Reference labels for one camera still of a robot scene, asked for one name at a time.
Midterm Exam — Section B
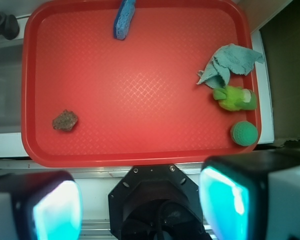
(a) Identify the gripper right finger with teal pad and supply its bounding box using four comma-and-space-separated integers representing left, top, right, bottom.
198, 149, 300, 240

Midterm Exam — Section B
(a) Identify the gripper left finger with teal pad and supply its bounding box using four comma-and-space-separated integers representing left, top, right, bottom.
0, 170, 83, 240

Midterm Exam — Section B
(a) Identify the green ball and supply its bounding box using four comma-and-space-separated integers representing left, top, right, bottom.
230, 121, 258, 147

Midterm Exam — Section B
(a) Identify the brown rock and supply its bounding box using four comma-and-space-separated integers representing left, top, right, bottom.
52, 109, 78, 132

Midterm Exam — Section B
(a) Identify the green plush toy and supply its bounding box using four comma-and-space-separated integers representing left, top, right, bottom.
212, 85, 257, 112

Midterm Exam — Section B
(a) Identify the red plastic tray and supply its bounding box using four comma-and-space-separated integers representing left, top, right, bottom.
21, 0, 261, 168

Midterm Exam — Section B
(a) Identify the light blue cloth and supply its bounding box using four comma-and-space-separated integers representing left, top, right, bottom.
196, 43, 265, 89

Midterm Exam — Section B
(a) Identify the grey plastic sink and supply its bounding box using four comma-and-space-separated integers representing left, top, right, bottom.
0, 39, 23, 134

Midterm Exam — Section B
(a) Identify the grey faucet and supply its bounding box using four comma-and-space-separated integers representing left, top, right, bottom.
0, 12, 20, 41

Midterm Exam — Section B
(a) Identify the blue sponge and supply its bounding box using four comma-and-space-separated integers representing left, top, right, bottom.
113, 0, 136, 40

